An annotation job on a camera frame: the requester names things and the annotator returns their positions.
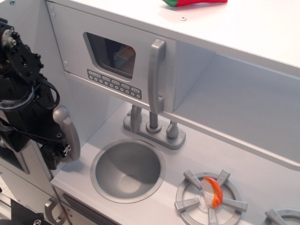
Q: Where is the white microwave door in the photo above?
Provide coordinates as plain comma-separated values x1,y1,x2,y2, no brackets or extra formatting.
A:
47,1,177,112

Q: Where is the red chili pepper toy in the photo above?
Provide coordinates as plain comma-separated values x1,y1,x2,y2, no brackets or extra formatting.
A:
163,0,228,7

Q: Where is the salmon sushi toy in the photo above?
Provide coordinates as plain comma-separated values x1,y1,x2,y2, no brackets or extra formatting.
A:
201,177,223,209

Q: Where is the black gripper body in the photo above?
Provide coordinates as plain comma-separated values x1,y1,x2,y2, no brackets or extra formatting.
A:
0,98,69,156

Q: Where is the grey oven door handle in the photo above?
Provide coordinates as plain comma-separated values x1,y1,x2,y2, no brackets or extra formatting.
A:
44,199,66,225

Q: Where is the grey microwave door handle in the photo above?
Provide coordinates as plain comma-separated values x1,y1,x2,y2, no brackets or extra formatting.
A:
148,39,166,114

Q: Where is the red strawberry toy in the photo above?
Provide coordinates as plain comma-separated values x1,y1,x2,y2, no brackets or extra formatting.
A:
122,46,135,59

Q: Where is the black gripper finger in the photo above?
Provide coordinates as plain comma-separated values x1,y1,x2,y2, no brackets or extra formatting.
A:
40,144,65,170

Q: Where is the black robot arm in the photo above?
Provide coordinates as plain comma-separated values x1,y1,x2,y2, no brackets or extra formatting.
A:
0,19,70,170

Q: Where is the grey toy faucet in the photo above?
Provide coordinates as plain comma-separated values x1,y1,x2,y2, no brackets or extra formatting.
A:
123,105,186,150

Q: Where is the grey round sink basin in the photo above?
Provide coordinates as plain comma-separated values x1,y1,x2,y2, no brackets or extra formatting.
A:
90,139,166,203

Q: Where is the grey toy telephone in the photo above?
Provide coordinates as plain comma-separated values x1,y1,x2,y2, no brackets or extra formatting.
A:
52,106,81,163

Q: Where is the grey stove burner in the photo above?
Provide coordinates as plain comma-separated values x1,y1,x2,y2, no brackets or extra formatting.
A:
262,208,300,225
174,169,248,225

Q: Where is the white toy kitchen unit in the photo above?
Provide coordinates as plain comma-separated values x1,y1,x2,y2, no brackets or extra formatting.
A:
0,0,300,225

